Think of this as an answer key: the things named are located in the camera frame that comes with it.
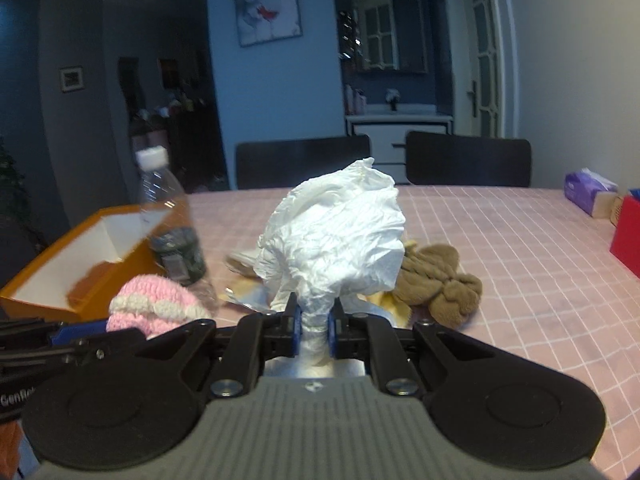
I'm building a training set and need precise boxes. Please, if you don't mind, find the yellow cloth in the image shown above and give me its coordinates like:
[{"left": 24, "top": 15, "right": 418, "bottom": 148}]
[{"left": 366, "top": 266, "right": 413, "bottom": 328}]

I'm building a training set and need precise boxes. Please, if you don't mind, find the pink white knitted hat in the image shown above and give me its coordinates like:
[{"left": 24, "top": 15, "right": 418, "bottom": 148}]
[{"left": 105, "top": 274, "right": 214, "bottom": 339}]

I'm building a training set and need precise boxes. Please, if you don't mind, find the white plastic bag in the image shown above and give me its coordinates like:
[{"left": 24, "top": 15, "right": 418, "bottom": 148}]
[{"left": 254, "top": 157, "right": 406, "bottom": 365}]

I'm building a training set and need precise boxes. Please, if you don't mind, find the brown knitted soft item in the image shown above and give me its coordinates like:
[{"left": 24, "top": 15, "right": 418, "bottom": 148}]
[{"left": 392, "top": 240, "right": 483, "bottom": 330}]

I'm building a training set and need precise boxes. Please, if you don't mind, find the silver foil snack packet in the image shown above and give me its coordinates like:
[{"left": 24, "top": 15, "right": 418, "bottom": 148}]
[{"left": 219, "top": 278, "right": 271, "bottom": 311}]

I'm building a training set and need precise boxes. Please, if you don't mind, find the orange storage box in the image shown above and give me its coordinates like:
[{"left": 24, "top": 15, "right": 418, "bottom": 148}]
[{"left": 1, "top": 205, "right": 170, "bottom": 323}]

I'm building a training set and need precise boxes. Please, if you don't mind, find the clear plastic water bottle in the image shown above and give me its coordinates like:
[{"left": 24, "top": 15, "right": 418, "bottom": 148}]
[{"left": 136, "top": 145, "right": 218, "bottom": 314}]

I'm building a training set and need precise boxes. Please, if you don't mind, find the pink checked tablecloth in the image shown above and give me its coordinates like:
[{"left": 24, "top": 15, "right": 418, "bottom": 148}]
[{"left": 0, "top": 184, "right": 640, "bottom": 480}]

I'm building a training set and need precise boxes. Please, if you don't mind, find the black chair left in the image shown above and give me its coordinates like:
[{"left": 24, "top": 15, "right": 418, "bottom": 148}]
[{"left": 235, "top": 136, "right": 371, "bottom": 190}]

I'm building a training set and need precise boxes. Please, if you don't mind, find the black chair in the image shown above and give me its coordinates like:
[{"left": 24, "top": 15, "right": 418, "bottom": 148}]
[
  {"left": 235, "top": 136, "right": 371, "bottom": 190},
  {"left": 405, "top": 131, "right": 533, "bottom": 188}
]

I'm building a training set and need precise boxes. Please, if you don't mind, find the black chair right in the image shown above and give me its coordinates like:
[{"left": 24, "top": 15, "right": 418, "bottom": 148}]
[{"left": 405, "top": 131, "right": 533, "bottom": 188}]

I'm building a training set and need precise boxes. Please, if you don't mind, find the white sideboard cabinet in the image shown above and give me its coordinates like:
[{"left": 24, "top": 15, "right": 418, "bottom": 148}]
[{"left": 345, "top": 112, "right": 454, "bottom": 184}]

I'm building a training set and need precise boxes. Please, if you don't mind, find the red box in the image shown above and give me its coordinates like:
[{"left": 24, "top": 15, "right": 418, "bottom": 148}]
[{"left": 610, "top": 195, "right": 640, "bottom": 278}]

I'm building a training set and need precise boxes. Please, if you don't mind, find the purple tissue pack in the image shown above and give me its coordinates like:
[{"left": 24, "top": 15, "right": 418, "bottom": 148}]
[{"left": 563, "top": 168, "right": 618, "bottom": 219}]

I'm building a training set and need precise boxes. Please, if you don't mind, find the small framed picture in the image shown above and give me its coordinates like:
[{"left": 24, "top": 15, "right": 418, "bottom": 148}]
[{"left": 58, "top": 66, "right": 85, "bottom": 93}]

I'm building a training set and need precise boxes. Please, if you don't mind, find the framed flower picture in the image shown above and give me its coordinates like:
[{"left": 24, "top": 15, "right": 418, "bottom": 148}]
[{"left": 234, "top": 0, "right": 303, "bottom": 48}]

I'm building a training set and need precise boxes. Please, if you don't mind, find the white glass door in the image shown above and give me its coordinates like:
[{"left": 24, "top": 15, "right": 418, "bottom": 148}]
[{"left": 446, "top": 0, "right": 518, "bottom": 139}]

